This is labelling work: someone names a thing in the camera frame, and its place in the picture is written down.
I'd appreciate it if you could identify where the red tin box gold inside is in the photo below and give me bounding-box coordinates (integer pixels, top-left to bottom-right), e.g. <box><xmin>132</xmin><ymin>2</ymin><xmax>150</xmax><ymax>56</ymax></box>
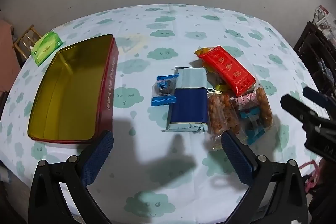
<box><xmin>27</xmin><ymin>34</ymin><xmax>119</xmax><ymax>144</ymax></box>

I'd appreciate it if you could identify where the stack of newspapers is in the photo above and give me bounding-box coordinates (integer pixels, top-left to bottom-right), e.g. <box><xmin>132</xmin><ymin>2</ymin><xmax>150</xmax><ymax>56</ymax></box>
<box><xmin>314</xmin><ymin>5</ymin><xmax>336</xmax><ymax>39</ymax></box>

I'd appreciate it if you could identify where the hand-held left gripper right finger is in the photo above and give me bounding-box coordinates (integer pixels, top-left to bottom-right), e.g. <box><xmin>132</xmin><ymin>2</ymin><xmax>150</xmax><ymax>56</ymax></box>
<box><xmin>221</xmin><ymin>130</ymin><xmax>309</xmax><ymax>224</ymax></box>

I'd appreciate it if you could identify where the pink ribbon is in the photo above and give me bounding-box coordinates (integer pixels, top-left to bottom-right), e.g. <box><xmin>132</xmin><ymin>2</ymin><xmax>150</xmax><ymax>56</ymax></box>
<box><xmin>299</xmin><ymin>160</ymin><xmax>322</xmax><ymax>194</ymax></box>

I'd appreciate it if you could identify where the dark wooden shelf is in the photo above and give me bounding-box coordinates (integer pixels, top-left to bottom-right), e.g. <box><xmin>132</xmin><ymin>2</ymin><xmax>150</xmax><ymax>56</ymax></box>
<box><xmin>293</xmin><ymin>21</ymin><xmax>336</xmax><ymax>98</ymax></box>

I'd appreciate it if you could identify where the cloud print tablecloth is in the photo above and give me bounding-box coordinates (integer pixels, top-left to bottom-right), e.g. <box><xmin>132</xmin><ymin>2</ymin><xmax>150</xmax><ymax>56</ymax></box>
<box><xmin>0</xmin><ymin>4</ymin><xmax>326</xmax><ymax>224</ymax></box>

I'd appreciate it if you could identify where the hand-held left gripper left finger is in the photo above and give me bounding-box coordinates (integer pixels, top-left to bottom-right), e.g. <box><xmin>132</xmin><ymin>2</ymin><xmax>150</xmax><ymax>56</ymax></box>
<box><xmin>28</xmin><ymin>130</ymin><xmax>114</xmax><ymax>224</ymax></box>

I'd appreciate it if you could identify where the small blue candy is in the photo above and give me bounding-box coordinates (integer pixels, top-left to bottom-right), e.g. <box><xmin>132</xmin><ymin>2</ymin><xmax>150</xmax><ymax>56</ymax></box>
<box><xmin>239</xmin><ymin>106</ymin><xmax>272</xmax><ymax>146</ymax></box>
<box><xmin>150</xmin><ymin>73</ymin><xmax>179</xmax><ymax>107</ymax></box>

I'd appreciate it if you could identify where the red snack packet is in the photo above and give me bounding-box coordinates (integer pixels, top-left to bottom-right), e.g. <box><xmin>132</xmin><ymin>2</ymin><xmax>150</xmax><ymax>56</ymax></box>
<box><xmin>197</xmin><ymin>46</ymin><xmax>256</xmax><ymax>98</ymax></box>

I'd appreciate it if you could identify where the pink snack packet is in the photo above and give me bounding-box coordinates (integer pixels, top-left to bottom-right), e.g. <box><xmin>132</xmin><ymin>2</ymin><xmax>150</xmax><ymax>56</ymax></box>
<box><xmin>234</xmin><ymin>94</ymin><xmax>256</xmax><ymax>110</ymax></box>

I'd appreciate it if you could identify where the fried dough twist packet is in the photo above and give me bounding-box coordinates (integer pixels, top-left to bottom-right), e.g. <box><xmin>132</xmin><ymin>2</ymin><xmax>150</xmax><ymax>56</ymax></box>
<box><xmin>207</xmin><ymin>88</ymin><xmax>248</xmax><ymax>151</ymax></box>
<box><xmin>253</xmin><ymin>80</ymin><xmax>273</xmax><ymax>128</ymax></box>

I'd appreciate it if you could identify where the bamboo chair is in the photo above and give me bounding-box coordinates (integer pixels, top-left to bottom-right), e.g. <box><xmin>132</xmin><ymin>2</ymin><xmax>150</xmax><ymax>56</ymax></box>
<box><xmin>13</xmin><ymin>25</ymin><xmax>42</xmax><ymax>60</ymax></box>

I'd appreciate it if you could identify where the green tissue pack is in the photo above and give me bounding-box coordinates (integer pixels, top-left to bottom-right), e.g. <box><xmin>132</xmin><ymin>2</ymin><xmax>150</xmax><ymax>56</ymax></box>
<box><xmin>31</xmin><ymin>31</ymin><xmax>64</xmax><ymax>67</ymax></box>

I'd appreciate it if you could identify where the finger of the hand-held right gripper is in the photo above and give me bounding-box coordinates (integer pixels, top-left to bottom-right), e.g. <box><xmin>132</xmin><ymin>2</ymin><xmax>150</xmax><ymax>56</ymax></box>
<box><xmin>280</xmin><ymin>94</ymin><xmax>319</xmax><ymax>125</ymax></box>
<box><xmin>303</xmin><ymin>87</ymin><xmax>330</xmax><ymax>112</ymax></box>

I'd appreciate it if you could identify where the blue cloth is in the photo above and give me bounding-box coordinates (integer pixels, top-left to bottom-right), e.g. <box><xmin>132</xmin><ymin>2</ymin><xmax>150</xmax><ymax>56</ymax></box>
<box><xmin>318</xmin><ymin>61</ymin><xmax>331</xmax><ymax>77</ymax></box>

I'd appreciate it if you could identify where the large blue snack packet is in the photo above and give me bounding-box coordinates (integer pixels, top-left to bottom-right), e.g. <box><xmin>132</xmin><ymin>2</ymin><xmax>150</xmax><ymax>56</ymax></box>
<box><xmin>161</xmin><ymin>66</ymin><xmax>209</xmax><ymax>133</ymax></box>

